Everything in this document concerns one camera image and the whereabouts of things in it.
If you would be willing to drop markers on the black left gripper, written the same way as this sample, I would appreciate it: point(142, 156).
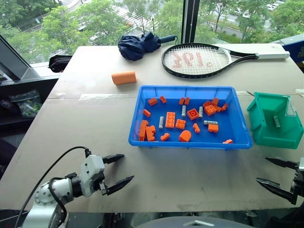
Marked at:
point(102, 183)

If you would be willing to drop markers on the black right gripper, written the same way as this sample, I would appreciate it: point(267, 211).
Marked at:
point(298, 184)

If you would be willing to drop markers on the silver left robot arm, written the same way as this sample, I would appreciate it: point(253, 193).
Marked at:
point(44, 197)

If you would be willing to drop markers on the green plastic bin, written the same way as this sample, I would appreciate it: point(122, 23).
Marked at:
point(263, 128)

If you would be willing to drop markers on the blue box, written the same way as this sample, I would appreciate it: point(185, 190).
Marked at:
point(295, 46)

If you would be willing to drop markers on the small orange building block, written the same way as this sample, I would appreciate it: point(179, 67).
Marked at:
point(150, 133)
point(146, 113)
point(152, 101)
point(196, 128)
point(187, 100)
point(163, 99)
point(218, 109)
point(143, 124)
point(227, 141)
point(164, 137)
point(213, 128)
point(224, 107)
point(141, 134)
point(206, 103)
point(215, 101)
point(181, 101)

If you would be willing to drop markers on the orange long flat brick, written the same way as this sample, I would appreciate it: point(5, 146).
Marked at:
point(170, 120)

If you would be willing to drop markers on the orange rounded arch block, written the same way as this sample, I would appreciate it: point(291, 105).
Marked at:
point(185, 136)

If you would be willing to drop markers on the orange square studded brick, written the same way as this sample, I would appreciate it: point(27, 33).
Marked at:
point(210, 110)
point(180, 124)

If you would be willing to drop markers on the blue plastic tray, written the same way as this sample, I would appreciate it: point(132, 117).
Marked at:
point(190, 140)

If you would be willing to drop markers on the orange foam cylinder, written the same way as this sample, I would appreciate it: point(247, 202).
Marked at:
point(124, 77)

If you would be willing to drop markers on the orange hollow square brick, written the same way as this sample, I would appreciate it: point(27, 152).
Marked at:
point(192, 114)

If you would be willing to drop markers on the clear plastic bag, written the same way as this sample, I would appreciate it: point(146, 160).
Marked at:
point(27, 105)

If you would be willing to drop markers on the black bag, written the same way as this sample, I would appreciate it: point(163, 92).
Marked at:
point(59, 63)

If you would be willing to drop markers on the navy folded umbrella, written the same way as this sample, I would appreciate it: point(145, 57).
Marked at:
point(133, 46)

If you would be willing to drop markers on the black white tennis racket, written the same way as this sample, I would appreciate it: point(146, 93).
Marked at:
point(237, 54)

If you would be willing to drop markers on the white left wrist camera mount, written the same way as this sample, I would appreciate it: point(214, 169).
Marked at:
point(91, 169)

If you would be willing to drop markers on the dark slanted window frame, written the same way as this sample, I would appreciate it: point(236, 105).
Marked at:
point(12, 60)

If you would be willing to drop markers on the black window frame pillar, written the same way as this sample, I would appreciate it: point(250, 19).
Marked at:
point(190, 21)

